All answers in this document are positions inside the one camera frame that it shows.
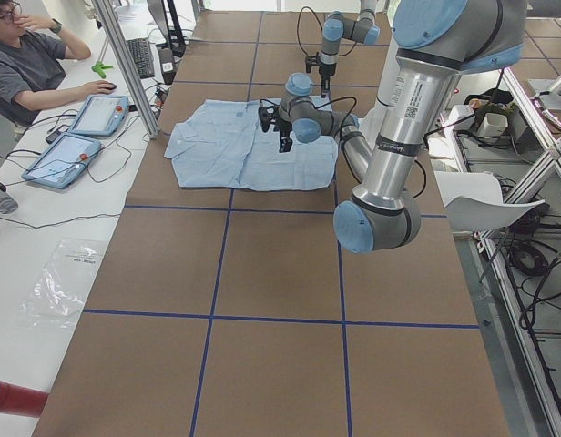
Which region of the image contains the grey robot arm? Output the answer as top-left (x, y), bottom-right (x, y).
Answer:
top-left (258, 1), bottom-right (527, 253)
top-left (305, 0), bottom-right (380, 97)

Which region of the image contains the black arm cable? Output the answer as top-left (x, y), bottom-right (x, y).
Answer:
top-left (259, 95), bottom-right (359, 137)

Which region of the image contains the blue teach pendant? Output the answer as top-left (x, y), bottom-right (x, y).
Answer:
top-left (68, 95), bottom-right (129, 137)
top-left (22, 133), bottom-right (102, 189)

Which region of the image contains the green plastic clamp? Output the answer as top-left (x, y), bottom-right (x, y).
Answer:
top-left (91, 60), bottom-right (113, 79)

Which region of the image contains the lower blue teach pendant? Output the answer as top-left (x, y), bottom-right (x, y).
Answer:
top-left (22, 133), bottom-right (102, 189)

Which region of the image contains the grey aluminium frame post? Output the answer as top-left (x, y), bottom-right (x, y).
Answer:
top-left (92, 0), bottom-right (158, 139)

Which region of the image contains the upper blue teach pendant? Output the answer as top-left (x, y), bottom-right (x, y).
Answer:
top-left (68, 95), bottom-right (129, 137)

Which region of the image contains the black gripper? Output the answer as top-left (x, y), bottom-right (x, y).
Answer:
top-left (258, 105), bottom-right (293, 153)
top-left (305, 52), bottom-right (338, 98)

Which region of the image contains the black keyboard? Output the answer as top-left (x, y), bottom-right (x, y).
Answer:
top-left (126, 38), bottom-right (155, 79)

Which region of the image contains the red cylinder object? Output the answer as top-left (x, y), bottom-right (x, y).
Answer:
top-left (0, 381), bottom-right (49, 418)

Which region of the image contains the clear plastic bag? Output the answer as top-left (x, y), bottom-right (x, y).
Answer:
top-left (15, 239), bottom-right (108, 330)

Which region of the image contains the seated person grey shirt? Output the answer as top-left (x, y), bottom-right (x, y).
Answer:
top-left (0, 1), bottom-right (108, 127)

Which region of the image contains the light blue button-up shirt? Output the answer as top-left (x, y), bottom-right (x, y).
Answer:
top-left (164, 100), bottom-right (338, 191)

